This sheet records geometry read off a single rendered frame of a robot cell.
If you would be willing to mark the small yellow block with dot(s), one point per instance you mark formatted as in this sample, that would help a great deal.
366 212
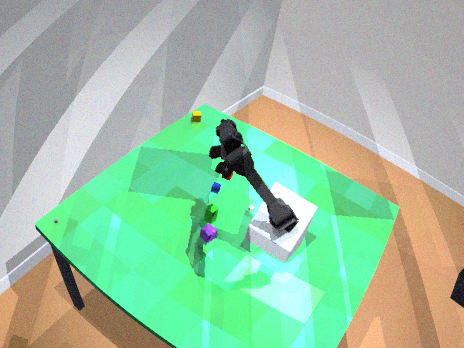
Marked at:
196 116

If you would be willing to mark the purple cube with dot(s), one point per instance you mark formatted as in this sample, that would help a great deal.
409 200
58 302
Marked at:
208 233

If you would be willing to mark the blue block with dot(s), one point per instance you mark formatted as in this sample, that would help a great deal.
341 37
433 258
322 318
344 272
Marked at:
215 187

